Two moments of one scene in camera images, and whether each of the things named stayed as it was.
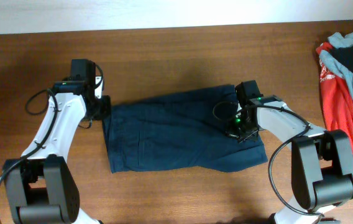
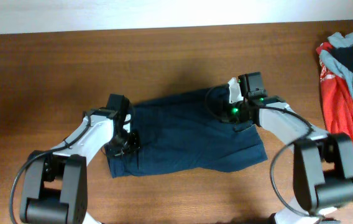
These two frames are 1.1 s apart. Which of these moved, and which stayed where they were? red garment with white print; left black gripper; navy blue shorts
Moved: navy blue shorts; left black gripper
Stayed: red garment with white print
